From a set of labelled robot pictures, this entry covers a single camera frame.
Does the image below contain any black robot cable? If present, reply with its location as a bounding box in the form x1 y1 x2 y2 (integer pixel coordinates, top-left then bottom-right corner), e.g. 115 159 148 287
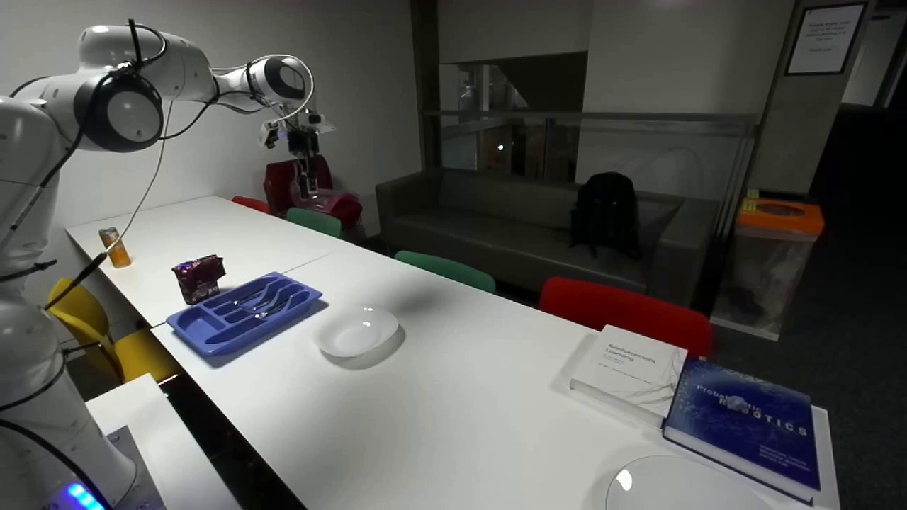
39 18 287 314

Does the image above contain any purple snack bag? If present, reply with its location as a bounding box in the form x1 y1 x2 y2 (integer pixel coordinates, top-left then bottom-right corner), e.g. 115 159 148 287
171 251 229 305

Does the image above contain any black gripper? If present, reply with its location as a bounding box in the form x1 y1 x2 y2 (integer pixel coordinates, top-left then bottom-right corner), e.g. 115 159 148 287
280 117 327 195

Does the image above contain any glass balustrade railing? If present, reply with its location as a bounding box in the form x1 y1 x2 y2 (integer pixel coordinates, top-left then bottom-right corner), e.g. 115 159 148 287
434 107 760 209

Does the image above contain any yellow chair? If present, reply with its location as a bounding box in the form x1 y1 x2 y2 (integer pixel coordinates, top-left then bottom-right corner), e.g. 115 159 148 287
46 274 181 385

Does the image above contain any framed wall notice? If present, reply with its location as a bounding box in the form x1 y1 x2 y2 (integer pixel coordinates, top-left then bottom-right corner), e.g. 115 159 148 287
784 0 868 79

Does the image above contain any black backpack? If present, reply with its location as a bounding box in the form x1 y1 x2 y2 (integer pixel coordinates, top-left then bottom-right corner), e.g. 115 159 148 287
568 169 643 260

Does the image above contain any small red chair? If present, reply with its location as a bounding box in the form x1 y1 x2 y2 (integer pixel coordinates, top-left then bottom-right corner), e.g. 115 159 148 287
229 192 274 216

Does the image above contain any green chair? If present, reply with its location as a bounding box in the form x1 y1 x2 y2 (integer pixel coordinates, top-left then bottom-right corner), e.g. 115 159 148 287
393 247 498 298
280 207 345 241

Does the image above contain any white square-round plate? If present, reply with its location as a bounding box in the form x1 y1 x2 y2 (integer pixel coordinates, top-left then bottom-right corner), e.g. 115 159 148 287
315 304 409 370

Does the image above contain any grey sofa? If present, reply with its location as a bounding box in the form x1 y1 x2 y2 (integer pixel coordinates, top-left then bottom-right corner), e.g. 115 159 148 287
375 168 725 309

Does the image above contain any orange bottle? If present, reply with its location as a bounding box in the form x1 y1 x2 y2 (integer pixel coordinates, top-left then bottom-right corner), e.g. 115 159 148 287
97 223 134 271

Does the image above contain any blue plastic cutlery tray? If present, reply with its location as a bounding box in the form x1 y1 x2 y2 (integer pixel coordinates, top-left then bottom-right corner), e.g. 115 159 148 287
164 268 328 369

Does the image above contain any blue hardcover book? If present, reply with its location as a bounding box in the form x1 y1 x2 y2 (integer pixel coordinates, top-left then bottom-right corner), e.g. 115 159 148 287
660 355 825 506

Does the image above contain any dark red armchair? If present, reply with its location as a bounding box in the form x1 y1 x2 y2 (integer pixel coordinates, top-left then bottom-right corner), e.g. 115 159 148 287
261 152 365 229

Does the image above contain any white round plate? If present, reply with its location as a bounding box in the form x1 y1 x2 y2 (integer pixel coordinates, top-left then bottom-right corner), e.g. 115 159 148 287
590 451 787 510

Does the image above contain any orange-lidded waste bin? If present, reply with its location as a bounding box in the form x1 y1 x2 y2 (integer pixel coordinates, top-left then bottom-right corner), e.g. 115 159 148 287
711 192 828 342

